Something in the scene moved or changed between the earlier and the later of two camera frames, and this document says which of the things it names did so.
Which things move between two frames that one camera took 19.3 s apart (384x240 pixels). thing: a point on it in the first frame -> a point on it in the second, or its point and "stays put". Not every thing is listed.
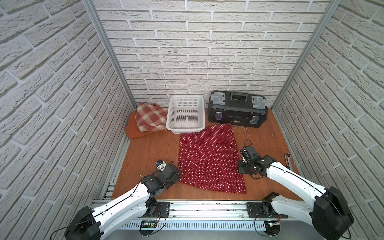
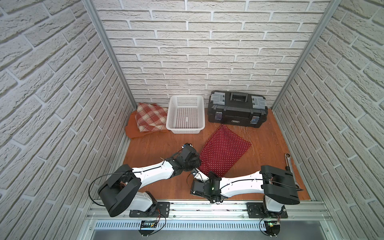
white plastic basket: [185, 114] stays put
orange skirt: [132, 129] stays put
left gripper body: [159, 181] -> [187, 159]
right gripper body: [244, 167] -> [211, 176]
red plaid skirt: [151, 117] stays put
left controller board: [147, 227] stays put
